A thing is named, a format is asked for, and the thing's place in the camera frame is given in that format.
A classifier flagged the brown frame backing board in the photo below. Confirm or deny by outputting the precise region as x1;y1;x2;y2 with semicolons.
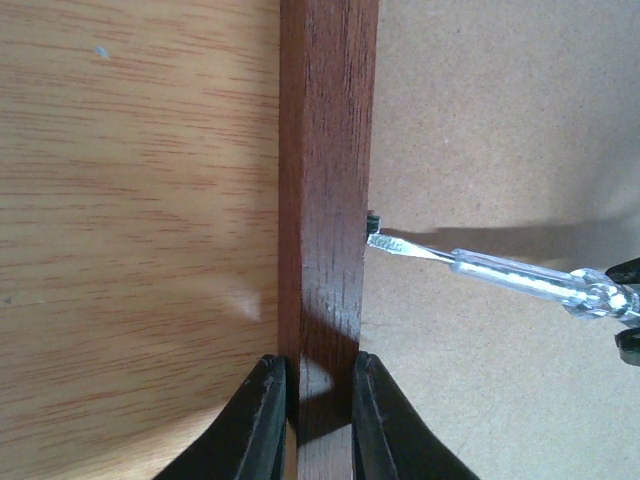
361;1;639;479

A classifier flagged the clear handle screwdriver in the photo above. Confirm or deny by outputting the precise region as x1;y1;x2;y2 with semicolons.
367;233;639;328

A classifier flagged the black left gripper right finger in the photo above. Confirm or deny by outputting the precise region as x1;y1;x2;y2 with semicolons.
352;351;477;479

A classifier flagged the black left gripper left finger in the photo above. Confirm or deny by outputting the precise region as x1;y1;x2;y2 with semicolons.
159;355;287;479

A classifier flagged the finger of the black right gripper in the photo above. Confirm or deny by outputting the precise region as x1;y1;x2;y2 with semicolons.
605;258;640;285
615;327;640;365

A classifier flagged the brown wooden picture frame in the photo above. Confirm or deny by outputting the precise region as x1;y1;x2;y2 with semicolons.
278;1;379;479

